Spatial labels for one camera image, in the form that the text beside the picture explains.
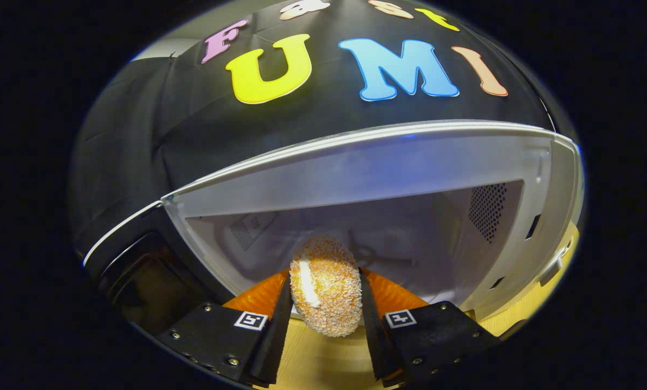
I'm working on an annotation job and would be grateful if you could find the white microwave oven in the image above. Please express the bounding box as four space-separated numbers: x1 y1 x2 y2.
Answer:
82 120 583 336

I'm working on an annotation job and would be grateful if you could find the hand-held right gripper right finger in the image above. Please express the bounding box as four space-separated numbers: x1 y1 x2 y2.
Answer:
359 266 500 388

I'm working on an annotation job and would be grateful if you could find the sprinkled bread roll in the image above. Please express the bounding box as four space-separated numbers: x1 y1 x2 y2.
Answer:
289 235 363 338

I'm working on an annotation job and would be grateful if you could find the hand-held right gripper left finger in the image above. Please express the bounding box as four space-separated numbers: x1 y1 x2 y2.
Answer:
156 269 294 388

